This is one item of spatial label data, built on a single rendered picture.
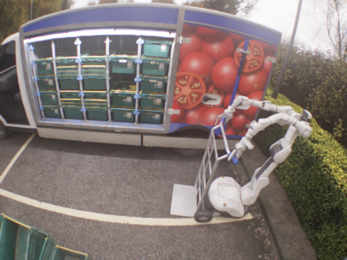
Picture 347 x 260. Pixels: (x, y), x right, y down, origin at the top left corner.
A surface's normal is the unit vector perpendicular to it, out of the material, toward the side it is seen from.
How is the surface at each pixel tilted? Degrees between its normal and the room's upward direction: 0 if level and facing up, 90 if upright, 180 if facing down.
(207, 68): 90
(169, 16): 90
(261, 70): 90
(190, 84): 90
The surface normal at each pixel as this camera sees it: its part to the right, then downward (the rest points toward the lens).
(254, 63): 0.07, 0.56
